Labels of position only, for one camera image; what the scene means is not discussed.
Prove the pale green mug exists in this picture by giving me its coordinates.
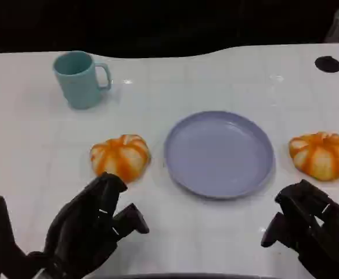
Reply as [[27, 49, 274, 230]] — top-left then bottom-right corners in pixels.
[[52, 51, 113, 110]]

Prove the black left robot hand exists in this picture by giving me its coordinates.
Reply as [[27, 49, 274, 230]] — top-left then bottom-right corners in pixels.
[[43, 171, 150, 279]]

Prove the orange and white bread roll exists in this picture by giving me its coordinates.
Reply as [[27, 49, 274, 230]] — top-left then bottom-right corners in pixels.
[[89, 134, 152, 183], [288, 131, 339, 183]]

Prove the lilac plate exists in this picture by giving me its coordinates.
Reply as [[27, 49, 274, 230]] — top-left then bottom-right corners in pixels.
[[163, 110, 275, 200]]

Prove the black table cable hole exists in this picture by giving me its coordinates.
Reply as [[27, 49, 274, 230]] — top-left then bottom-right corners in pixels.
[[314, 56, 339, 73]]

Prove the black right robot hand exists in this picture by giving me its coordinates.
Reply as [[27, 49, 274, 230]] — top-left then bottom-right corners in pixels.
[[261, 179, 339, 279]]

